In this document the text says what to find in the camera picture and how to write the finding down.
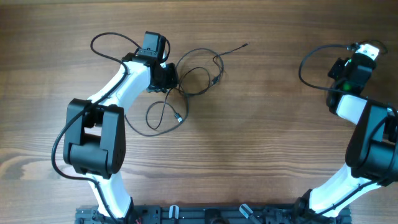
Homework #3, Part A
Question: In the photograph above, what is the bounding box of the black USB cable thin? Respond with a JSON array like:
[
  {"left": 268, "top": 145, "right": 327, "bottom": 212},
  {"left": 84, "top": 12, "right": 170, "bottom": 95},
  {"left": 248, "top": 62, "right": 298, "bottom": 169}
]
[{"left": 145, "top": 42, "right": 249, "bottom": 131}]

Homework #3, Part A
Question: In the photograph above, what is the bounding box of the black USB cable thick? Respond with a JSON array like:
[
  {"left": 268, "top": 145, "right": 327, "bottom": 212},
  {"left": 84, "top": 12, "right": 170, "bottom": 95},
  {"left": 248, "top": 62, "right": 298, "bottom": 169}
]
[{"left": 124, "top": 47, "right": 228, "bottom": 137}]

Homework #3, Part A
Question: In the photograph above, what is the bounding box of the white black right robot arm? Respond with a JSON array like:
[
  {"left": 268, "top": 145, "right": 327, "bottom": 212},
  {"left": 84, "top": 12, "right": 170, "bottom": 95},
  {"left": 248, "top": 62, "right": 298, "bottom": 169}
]
[{"left": 295, "top": 50, "right": 397, "bottom": 222}]

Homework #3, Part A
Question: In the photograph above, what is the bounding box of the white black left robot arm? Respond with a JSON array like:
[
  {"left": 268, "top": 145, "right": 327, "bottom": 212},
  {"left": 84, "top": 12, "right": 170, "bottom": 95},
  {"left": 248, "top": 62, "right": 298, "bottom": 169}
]
[{"left": 57, "top": 32, "right": 178, "bottom": 223}]

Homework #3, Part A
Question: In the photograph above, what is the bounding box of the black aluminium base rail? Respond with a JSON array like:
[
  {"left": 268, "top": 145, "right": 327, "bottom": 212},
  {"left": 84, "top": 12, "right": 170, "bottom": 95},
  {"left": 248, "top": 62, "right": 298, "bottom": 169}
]
[{"left": 74, "top": 204, "right": 352, "bottom": 224}]

